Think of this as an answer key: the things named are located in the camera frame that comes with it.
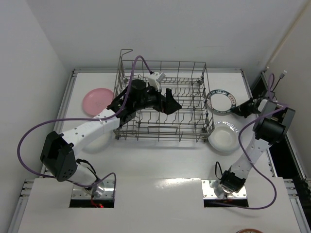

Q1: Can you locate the black cable with white plug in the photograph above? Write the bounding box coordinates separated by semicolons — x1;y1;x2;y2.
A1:
267;70;287;98

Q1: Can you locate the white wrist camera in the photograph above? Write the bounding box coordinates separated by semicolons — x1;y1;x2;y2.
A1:
257;98;277;114
147;72;166;92

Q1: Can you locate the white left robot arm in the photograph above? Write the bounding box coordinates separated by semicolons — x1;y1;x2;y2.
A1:
40;80;182;189

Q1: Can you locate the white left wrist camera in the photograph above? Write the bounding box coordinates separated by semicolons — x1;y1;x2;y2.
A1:
147;72;166;92

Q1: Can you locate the white plate with green rim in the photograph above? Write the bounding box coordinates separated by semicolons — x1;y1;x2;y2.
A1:
206;89;237;115

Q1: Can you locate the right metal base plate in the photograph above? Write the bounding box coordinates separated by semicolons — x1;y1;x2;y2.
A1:
201;180;247;200

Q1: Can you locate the pink plate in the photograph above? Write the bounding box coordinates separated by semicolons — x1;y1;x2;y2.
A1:
82;88;114;116

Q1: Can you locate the white plate under left arm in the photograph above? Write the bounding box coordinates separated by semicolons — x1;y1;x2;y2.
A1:
83;132;112;154

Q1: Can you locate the metal wire dish rack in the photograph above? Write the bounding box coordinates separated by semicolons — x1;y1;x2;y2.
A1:
114;49;214;141

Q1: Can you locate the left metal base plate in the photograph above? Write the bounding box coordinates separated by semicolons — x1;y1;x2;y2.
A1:
71;180;115;200

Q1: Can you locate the metal base plate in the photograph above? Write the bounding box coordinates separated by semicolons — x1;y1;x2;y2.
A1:
71;180;115;200
201;180;247;200

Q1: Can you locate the white deep plate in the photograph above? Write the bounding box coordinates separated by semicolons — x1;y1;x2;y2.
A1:
208;125;239;153

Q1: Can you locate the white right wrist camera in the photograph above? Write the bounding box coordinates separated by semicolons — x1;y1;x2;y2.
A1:
257;98;277;114

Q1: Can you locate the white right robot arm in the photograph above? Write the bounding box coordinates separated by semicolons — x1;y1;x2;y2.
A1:
218;97;295;194

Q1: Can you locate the silver foil plate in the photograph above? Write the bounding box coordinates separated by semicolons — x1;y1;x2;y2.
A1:
213;121;240;141

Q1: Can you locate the brown rimmed bowl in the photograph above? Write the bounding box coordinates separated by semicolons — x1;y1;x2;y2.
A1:
236;228;263;233

